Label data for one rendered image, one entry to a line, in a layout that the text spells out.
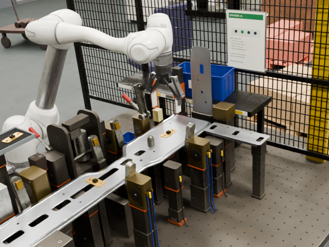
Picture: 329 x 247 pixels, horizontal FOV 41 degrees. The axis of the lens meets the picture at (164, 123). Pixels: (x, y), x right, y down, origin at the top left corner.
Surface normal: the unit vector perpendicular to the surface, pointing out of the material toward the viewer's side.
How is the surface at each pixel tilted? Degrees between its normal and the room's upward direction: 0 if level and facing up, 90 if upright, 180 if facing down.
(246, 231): 0
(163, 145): 0
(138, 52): 90
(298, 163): 0
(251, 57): 90
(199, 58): 90
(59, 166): 90
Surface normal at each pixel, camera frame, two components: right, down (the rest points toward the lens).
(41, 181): 0.78, 0.22
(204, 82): -0.62, 0.39
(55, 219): -0.08, -0.90
